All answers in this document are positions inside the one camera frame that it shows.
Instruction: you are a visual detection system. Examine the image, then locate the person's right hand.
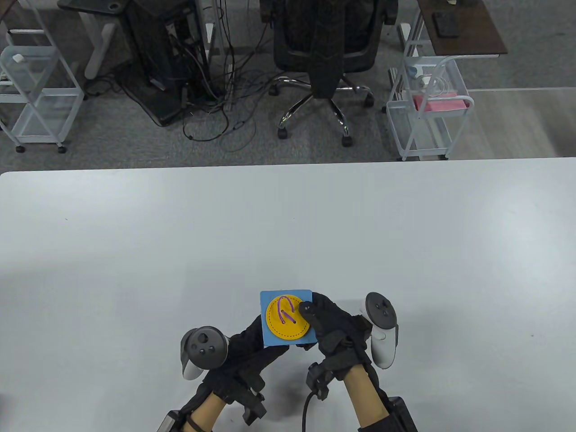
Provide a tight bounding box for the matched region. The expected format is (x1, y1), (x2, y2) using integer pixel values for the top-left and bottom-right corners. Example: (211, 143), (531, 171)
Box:
(299, 292), (373, 370)

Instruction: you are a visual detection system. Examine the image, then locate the person's left hand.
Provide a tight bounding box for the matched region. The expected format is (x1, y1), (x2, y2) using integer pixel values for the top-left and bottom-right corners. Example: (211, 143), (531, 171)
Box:
(202, 315), (290, 405)

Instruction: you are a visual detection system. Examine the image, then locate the yellow felt button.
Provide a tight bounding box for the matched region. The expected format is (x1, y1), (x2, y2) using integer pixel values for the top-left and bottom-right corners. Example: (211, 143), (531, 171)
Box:
(265, 295), (312, 340)

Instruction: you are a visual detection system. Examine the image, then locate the purple thread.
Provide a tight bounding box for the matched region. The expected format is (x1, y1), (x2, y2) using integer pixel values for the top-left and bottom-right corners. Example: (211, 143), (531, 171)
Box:
(278, 296), (298, 324)

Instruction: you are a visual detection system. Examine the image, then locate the blue felt square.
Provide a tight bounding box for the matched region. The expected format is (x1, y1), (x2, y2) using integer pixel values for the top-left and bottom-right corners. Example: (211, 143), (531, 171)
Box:
(260, 289), (318, 347)

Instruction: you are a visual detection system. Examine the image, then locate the person's left forearm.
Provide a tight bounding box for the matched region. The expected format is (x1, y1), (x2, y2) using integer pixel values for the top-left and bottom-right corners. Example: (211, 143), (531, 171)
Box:
(191, 391), (228, 432)

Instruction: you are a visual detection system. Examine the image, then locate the person's right forearm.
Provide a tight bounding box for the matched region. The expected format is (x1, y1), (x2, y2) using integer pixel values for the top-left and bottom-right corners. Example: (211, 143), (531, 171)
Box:
(343, 364), (390, 428)

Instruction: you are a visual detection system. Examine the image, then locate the grey and white controller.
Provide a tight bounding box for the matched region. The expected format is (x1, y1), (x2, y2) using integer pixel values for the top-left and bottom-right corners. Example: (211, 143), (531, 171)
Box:
(180, 326), (229, 381)
(359, 292), (400, 369)

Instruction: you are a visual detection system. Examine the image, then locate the pink box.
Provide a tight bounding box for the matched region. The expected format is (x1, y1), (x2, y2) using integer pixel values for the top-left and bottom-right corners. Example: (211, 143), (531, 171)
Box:
(413, 94), (471, 112)

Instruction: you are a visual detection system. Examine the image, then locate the black office chair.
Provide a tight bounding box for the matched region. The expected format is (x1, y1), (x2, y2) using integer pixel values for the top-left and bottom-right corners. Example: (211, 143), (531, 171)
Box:
(261, 0), (400, 147)

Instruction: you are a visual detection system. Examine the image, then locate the black computer tower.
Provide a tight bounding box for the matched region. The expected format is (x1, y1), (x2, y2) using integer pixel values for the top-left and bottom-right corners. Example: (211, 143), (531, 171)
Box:
(121, 0), (212, 127)

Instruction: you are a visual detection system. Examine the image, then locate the brown wooden side table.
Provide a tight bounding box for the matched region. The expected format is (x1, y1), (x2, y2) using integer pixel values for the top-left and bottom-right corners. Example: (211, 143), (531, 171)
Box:
(416, 0), (509, 58)

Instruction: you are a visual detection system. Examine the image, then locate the white desk leg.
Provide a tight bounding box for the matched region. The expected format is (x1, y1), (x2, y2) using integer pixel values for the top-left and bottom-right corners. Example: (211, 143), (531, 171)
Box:
(79, 10), (120, 81)

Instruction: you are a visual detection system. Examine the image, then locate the dark desk top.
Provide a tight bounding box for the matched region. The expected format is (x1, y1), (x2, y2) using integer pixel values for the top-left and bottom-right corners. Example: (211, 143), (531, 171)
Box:
(58, 0), (133, 13)

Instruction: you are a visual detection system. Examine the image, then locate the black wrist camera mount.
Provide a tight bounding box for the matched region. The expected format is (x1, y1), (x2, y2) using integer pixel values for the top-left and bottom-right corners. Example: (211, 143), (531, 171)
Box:
(307, 362), (336, 400)
(234, 389), (267, 427)

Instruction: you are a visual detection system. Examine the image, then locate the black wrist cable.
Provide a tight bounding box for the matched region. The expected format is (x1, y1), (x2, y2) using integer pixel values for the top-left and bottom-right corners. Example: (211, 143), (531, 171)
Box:
(302, 391), (315, 432)

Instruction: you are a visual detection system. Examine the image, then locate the black forearm strap box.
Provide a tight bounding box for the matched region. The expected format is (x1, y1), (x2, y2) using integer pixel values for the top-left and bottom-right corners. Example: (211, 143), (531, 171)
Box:
(358, 396), (418, 432)
(157, 409), (189, 432)

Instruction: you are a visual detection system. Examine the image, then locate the white wire cart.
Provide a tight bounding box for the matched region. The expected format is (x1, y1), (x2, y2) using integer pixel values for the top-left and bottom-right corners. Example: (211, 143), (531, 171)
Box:
(0, 29), (86, 154)
(386, 22), (475, 161)

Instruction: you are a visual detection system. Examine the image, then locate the tangle of black cables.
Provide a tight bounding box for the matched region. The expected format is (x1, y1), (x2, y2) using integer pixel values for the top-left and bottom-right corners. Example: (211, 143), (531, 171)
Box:
(83, 0), (282, 153)

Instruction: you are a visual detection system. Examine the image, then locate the white coiled cable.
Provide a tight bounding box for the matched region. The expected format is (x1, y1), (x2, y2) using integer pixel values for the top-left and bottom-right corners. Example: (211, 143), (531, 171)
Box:
(416, 74), (457, 97)

